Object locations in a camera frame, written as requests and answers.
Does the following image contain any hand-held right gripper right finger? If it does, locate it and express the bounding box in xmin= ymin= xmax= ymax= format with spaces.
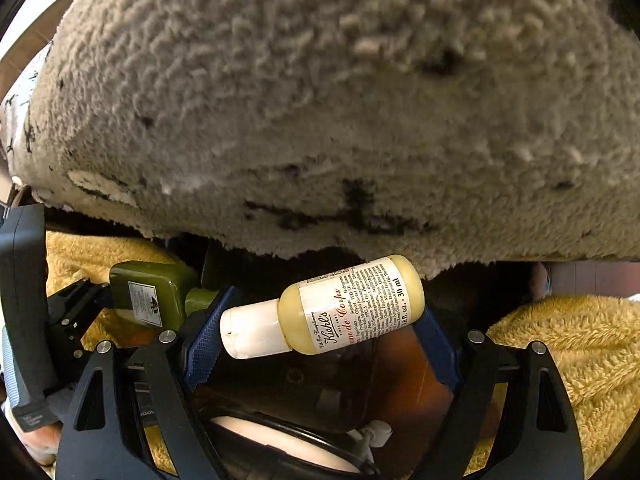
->
xmin=412 ymin=307 xmax=586 ymax=480

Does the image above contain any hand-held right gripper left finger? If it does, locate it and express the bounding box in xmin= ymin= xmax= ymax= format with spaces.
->
xmin=55 ymin=286 xmax=238 ymax=480

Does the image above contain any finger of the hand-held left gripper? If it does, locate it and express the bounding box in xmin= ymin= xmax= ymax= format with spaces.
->
xmin=47 ymin=282 xmax=111 ymax=326
xmin=50 ymin=305 xmax=113 ymax=361

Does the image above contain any green square bottle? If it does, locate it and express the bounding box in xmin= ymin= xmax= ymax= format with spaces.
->
xmin=107 ymin=260 xmax=226 ymax=331

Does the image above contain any yellow lotion bottle white cap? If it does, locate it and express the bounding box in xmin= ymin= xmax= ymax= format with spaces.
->
xmin=219 ymin=255 xmax=426 ymax=361

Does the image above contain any person's left hand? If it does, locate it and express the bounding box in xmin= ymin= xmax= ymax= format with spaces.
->
xmin=20 ymin=422 xmax=61 ymax=466

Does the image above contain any white plastic pump piece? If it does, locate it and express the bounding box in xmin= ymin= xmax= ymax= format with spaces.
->
xmin=362 ymin=420 xmax=393 ymax=448

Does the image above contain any white round lid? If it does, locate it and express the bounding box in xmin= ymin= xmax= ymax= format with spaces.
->
xmin=212 ymin=412 xmax=361 ymax=476

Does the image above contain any yellow fluffy rug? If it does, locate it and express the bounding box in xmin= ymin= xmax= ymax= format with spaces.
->
xmin=45 ymin=230 xmax=640 ymax=480

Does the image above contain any grey cat print blanket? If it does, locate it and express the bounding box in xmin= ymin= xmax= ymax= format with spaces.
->
xmin=0 ymin=0 xmax=640 ymax=281

